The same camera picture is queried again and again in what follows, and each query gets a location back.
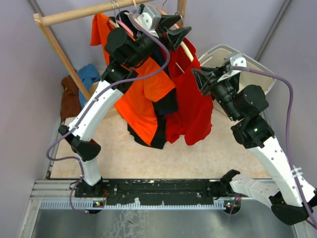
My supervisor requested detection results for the pink hanger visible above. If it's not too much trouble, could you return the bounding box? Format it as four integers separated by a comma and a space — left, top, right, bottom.
116, 12, 134, 37

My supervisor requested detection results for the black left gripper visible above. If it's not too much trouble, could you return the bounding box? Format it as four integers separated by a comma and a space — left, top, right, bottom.
127, 14, 192, 68

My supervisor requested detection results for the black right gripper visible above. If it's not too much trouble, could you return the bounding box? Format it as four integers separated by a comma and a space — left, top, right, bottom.
192, 64, 241, 121

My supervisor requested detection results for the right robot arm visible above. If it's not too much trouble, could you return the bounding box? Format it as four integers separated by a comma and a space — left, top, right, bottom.
192, 66, 317, 227

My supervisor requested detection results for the wooden clothes rack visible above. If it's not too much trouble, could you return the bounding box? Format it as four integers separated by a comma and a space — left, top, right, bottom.
33, 0, 187, 119

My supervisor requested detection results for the red t shirt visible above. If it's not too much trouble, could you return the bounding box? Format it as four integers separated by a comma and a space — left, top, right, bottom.
165, 39, 213, 146

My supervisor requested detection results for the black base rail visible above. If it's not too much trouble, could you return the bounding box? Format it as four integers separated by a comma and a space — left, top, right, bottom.
75, 179, 236, 206

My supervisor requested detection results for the brown cloth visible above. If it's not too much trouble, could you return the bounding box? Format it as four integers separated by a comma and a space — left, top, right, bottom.
60, 75, 81, 121

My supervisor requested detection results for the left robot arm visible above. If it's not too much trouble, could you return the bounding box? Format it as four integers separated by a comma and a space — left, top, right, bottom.
59, 15, 191, 197

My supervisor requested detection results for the white plastic hanger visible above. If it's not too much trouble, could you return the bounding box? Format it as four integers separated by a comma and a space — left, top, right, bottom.
110, 0, 124, 28

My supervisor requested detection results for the white laundry basket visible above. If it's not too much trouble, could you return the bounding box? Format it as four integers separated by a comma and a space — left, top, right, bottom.
198, 44, 277, 117

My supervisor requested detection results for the beige wooden hanger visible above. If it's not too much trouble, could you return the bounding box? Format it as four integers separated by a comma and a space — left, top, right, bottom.
175, 11, 194, 73

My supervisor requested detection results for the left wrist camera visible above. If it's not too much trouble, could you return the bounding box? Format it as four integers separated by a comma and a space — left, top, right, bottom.
137, 5, 161, 33

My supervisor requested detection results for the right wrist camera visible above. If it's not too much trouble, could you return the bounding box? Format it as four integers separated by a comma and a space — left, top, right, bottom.
217, 53, 247, 82

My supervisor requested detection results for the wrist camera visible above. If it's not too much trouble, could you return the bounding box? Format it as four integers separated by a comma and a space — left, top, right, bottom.
217, 53, 247, 82
137, 5, 161, 33

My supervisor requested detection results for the blue cloth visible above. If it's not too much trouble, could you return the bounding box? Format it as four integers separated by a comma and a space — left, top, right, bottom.
76, 63, 102, 106

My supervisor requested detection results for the navy t shirt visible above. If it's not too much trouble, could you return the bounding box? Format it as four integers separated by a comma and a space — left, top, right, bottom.
116, 10, 178, 115

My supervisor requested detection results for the black orange t shirt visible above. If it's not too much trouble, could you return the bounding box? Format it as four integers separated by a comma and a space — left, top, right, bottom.
127, 100, 170, 150

